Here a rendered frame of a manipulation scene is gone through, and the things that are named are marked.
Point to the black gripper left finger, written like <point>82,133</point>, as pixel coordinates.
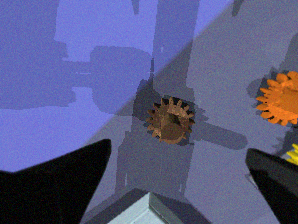
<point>56,191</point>

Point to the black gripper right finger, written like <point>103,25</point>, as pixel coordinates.
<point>277,181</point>

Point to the yellow gear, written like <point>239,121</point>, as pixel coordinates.
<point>294,155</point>

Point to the orange gear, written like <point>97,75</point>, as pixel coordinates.
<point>280,100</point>

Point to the brown gear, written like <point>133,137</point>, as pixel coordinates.
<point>170,121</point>

